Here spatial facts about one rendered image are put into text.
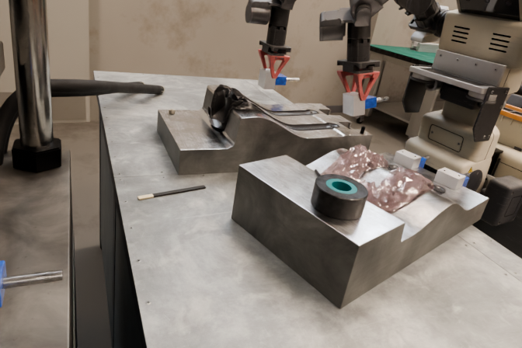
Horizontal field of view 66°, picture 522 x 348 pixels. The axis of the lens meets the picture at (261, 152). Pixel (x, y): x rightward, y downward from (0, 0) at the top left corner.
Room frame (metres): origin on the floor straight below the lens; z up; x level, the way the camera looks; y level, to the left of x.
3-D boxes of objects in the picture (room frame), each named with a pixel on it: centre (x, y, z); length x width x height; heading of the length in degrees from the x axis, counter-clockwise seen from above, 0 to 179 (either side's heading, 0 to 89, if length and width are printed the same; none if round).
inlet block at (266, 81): (1.26, -0.02, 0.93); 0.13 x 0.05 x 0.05; 117
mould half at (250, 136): (0.99, 0.00, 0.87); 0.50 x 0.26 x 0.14; 117
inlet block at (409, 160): (0.94, -0.39, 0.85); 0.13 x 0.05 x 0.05; 134
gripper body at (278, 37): (1.24, 0.01, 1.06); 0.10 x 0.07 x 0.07; 27
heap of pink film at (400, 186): (0.72, -0.23, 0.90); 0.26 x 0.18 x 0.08; 134
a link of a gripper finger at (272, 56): (1.23, 0.01, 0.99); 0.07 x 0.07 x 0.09; 27
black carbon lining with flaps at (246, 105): (0.99, -0.01, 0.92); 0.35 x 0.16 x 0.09; 117
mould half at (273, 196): (0.71, -0.24, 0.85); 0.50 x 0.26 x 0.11; 134
